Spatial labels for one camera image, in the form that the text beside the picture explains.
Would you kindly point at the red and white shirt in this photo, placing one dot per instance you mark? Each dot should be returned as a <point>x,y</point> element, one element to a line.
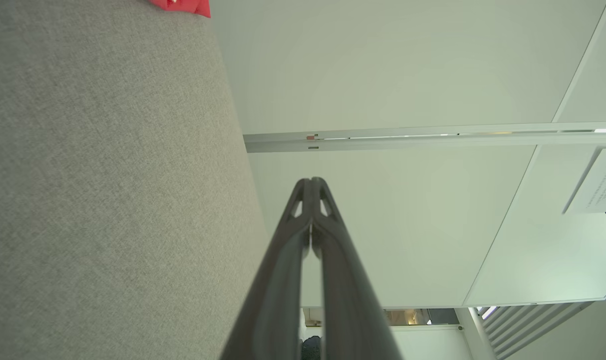
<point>188,6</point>

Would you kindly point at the white paper wall sign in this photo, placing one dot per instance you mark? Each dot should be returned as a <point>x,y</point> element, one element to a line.
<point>600,182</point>

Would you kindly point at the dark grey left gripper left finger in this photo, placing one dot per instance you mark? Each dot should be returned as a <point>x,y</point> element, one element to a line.
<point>278,300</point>

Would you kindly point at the grey metal partition post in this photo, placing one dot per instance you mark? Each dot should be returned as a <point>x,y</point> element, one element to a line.
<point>408,140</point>

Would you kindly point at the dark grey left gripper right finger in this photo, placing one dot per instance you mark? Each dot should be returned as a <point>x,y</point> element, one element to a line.
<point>348,300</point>

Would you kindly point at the white window blinds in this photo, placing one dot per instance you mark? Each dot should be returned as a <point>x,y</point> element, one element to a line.
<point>523,325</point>

